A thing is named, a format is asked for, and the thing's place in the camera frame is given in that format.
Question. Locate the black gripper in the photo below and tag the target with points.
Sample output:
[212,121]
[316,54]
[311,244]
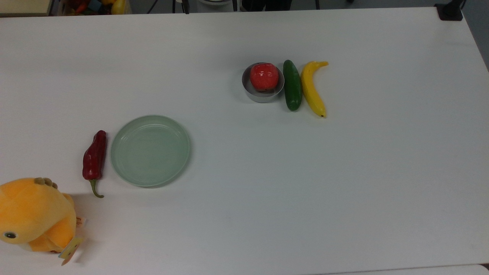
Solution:
[185,4]

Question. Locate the red apple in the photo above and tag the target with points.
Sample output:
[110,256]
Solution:
[264,76]

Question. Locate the box of colourful toys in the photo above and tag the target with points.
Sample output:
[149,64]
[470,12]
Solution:
[95,5]

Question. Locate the grey round bowl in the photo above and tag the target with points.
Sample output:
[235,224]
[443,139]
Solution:
[260,97]

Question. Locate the green cucumber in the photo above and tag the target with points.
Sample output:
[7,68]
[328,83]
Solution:
[292,86]

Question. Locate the pale green plate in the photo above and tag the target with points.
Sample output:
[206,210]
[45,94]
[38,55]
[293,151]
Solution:
[151,151]

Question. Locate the yellow banana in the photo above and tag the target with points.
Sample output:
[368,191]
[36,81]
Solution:
[311,91]

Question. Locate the red chili pepper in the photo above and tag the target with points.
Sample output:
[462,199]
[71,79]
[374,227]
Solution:
[94,156]

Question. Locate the orange plush dinosaur toy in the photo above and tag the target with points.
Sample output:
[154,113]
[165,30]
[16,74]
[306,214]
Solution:
[34,215]

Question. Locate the yellow paper toy tag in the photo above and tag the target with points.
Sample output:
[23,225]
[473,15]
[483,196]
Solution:
[70,250]

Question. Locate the black clamp mount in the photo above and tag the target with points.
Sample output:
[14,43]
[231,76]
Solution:
[450,11]

